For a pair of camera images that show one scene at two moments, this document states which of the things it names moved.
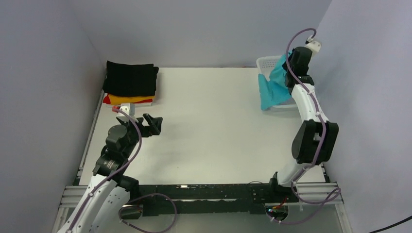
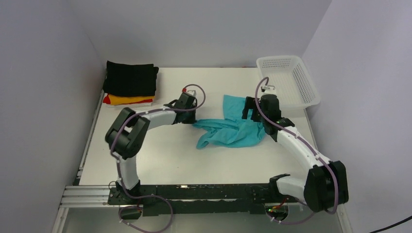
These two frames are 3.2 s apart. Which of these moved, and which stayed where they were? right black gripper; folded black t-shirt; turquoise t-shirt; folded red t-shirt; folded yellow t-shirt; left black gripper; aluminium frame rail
Moved: turquoise t-shirt; right black gripper; left black gripper
Stayed: aluminium frame rail; folded black t-shirt; folded red t-shirt; folded yellow t-shirt
